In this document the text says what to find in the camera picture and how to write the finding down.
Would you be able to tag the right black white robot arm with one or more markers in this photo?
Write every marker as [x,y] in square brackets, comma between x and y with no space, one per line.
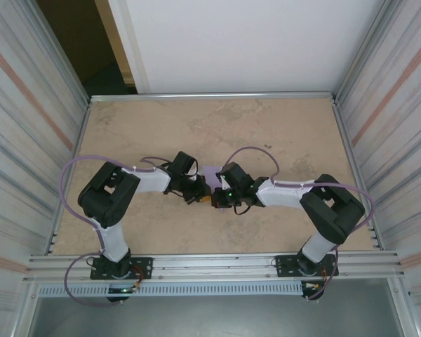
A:
[333,210]

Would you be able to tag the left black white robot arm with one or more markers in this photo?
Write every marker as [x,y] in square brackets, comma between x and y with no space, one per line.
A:
[108,196]

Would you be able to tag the aluminium table end bar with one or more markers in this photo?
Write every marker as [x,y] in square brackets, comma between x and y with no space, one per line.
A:
[214,95]

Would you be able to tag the small circuit board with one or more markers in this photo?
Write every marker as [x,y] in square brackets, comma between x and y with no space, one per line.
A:
[121,290]
[314,286]

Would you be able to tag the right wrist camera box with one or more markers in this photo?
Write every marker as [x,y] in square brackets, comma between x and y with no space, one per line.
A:
[223,178]

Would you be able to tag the long aluminium mounting rail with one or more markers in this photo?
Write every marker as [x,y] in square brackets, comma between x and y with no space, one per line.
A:
[214,267]

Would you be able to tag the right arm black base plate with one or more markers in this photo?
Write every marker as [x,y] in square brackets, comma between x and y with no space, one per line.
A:
[284,265]

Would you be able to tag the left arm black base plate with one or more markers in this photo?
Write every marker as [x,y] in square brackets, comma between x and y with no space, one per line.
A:
[144,267]

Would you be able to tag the aluminium table side rail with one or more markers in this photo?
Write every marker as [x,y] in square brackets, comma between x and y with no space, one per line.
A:
[81,133]
[342,133]

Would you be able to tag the white door frame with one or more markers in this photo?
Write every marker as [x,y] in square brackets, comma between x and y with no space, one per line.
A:
[132,52]

